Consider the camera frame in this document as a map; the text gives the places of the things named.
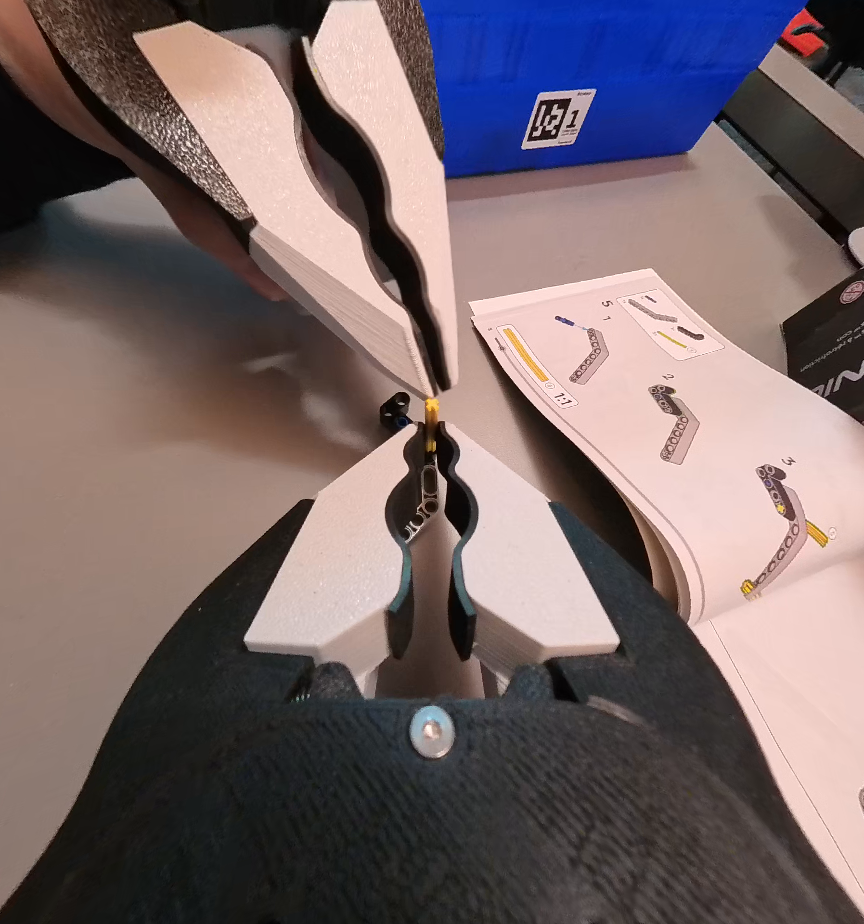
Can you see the yellow toy axle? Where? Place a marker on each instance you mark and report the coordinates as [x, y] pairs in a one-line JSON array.
[[432, 415]]

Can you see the black red office chair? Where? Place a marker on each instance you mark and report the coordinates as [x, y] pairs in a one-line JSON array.
[[811, 36]]

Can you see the blue plastic bin with label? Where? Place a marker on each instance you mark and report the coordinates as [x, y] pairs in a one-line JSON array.
[[619, 50]]

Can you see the grey desk with dark edge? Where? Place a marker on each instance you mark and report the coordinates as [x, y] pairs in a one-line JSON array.
[[800, 123]]

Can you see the person's left hand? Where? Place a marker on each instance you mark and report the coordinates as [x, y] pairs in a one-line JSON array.
[[208, 238]]

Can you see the white instruction booklet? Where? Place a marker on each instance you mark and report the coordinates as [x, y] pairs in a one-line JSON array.
[[728, 433]]

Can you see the black toy connector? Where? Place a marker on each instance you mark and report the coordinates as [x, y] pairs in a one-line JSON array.
[[392, 408]]

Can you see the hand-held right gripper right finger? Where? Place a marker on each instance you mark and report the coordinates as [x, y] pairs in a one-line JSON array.
[[540, 577]]

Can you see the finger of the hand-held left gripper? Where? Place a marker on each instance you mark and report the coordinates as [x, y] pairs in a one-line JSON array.
[[403, 159], [258, 159]]

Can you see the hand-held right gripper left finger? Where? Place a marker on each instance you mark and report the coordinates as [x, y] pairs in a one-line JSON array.
[[323, 577]]

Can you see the black toy set box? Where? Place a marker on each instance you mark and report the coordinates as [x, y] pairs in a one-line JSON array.
[[843, 346]]

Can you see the grey bent toy beam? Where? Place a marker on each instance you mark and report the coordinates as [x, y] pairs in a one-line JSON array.
[[426, 498]]

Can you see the person's left forearm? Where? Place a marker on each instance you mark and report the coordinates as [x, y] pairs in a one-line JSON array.
[[34, 144]]

